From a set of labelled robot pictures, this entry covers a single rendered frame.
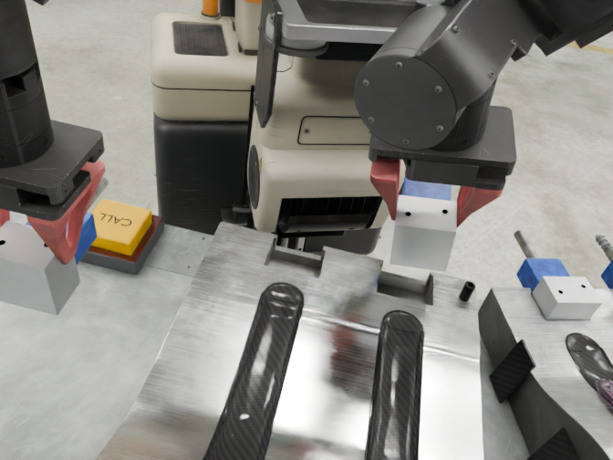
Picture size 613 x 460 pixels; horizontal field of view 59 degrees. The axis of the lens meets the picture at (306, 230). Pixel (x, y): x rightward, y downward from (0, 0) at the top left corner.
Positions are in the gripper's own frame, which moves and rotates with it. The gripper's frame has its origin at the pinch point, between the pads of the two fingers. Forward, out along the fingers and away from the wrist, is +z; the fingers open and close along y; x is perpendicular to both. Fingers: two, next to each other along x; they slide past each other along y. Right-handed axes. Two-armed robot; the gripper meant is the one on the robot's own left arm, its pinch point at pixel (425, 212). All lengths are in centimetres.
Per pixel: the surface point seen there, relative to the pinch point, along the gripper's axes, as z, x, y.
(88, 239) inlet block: -1.0, -8.5, -27.0
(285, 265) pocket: 9.2, -0.7, -12.7
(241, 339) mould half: 5.1, -11.9, -13.8
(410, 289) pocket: 11.0, -0.3, -0.1
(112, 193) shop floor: 97, 87, -99
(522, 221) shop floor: 124, 122, 48
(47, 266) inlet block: -4.3, -13.8, -26.3
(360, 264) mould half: 7.6, -0.6, -5.2
